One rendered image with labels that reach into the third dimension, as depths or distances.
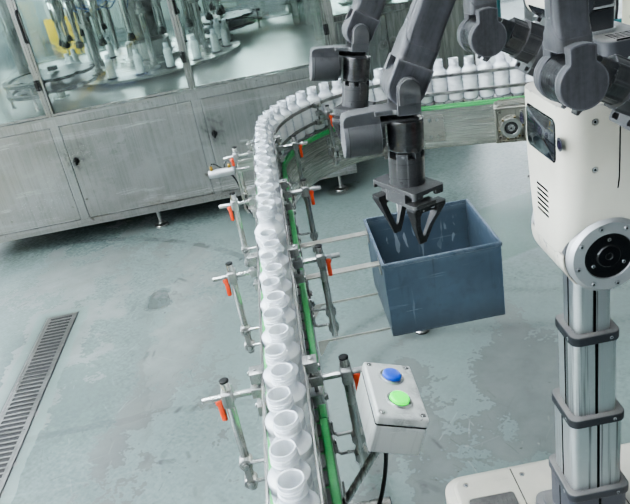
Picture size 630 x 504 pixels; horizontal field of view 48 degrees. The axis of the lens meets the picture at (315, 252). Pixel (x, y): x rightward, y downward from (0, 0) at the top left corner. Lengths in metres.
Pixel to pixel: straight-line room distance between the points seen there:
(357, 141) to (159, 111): 3.64
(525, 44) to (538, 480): 1.20
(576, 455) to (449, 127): 1.56
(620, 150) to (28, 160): 4.07
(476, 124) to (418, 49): 1.89
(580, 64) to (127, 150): 3.90
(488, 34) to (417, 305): 0.72
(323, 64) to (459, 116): 1.49
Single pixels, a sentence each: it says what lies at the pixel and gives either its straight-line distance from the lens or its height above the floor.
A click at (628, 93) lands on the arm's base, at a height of 1.46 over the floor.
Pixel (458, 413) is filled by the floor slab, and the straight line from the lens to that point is 2.78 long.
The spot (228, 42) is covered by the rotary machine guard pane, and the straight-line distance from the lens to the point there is 4.57.
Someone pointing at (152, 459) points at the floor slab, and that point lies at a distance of 2.92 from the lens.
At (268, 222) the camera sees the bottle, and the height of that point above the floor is 1.17.
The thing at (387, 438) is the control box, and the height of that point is 1.08.
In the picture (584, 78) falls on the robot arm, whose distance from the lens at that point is 1.14.
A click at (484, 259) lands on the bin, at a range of 1.87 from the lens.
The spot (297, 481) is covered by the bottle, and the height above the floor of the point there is 1.15.
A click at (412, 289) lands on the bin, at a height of 0.86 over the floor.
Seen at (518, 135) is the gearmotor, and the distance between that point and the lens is 2.83.
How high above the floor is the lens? 1.79
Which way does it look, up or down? 26 degrees down
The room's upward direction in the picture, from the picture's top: 11 degrees counter-clockwise
